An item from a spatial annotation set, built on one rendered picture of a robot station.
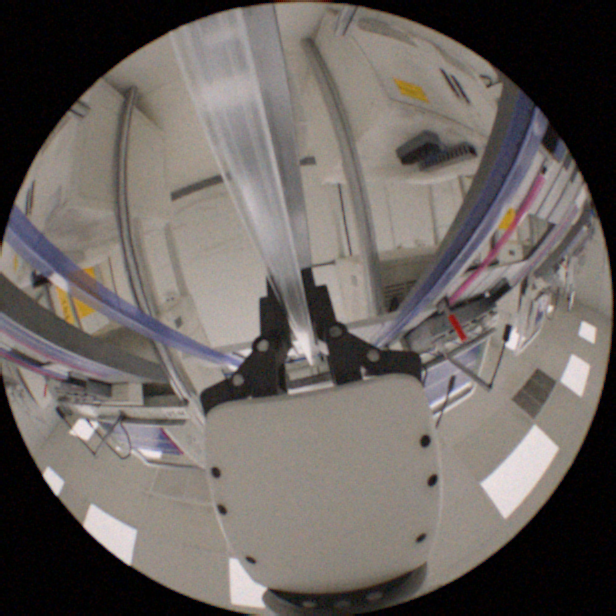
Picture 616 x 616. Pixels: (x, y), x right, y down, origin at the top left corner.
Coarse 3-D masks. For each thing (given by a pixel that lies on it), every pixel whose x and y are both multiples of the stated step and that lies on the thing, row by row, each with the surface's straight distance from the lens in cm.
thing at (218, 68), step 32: (192, 32) 5; (224, 32) 5; (192, 64) 5; (224, 64) 5; (192, 96) 5; (224, 96) 5; (256, 96) 5; (224, 128) 5; (256, 128) 5; (224, 160) 5; (256, 160) 5; (256, 192) 6; (256, 224) 6; (288, 224) 6; (288, 256) 7; (288, 288) 9; (288, 320) 13
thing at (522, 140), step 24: (528, 120) 11; (504, 144) 11; (528, 144) 11; (504, 168) 11; (528, 168) 12; (504, 192) 11; (480, 216) 12; (456, 240) 13; (480, 240) 13; (456, 264) 14; (432, 288) 16; (408, 312) 20; (384, 336) 28
